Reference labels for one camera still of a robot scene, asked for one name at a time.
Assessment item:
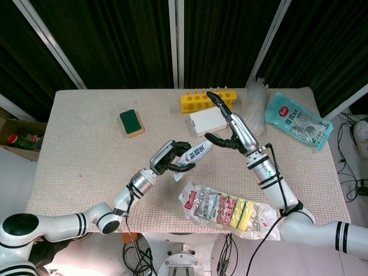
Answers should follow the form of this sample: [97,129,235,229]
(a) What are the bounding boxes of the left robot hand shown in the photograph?
[149,140,197,176]

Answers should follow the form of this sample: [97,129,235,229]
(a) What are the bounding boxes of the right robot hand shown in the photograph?
[204,91,259,158]

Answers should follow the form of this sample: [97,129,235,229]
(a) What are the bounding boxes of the white blue tube package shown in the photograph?
[173,140,216,182]

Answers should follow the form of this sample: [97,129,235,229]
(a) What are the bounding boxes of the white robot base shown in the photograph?
[142,232,224,276]

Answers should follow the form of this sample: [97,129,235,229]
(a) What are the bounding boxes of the clear plastic bag bundle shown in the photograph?
[243,75,269,136]

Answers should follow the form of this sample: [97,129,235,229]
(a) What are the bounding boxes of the white cardboard box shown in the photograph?
[189,106,228,137]

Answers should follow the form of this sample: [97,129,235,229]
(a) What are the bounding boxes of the green yellow sponge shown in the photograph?
[119,109,145,138]

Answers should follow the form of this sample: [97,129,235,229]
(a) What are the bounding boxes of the yellow plastic rack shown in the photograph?
[180,85,239,115]

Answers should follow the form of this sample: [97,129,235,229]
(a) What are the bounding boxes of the light blue product pouch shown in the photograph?
[264,92,334,152]

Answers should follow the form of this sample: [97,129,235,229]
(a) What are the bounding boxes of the beige woven table mat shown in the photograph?
[25,86,351,234]

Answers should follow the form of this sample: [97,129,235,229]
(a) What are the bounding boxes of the packaged yellow sponges bag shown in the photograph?
[178,182,281,242]

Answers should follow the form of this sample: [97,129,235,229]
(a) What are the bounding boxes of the brown cardboard box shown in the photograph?
[0,106,48,162]

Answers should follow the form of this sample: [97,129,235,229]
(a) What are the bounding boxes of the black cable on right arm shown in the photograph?
[246,143,289,276]

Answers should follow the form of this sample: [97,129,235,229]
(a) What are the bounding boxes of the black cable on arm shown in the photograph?
[246,143,289,276]
[122,181,162,276]

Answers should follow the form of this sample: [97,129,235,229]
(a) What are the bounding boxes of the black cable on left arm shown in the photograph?
[122,181,162,276]

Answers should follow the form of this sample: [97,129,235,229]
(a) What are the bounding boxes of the black floor cables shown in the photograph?
[336,109,368,204]

